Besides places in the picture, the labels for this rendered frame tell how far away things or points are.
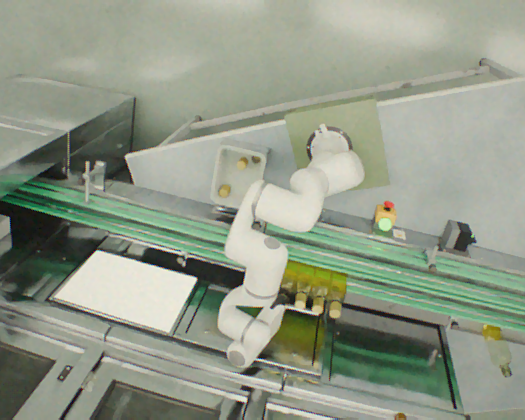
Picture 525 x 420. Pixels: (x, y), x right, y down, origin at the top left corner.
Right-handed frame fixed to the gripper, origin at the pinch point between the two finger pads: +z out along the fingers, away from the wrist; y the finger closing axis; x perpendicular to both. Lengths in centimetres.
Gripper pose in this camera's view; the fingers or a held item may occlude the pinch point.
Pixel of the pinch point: (281, 305)
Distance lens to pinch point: 151.1
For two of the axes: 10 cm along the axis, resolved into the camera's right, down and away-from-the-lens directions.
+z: 4.3, -3.4, 8.3
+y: 1.8, -8.7, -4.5
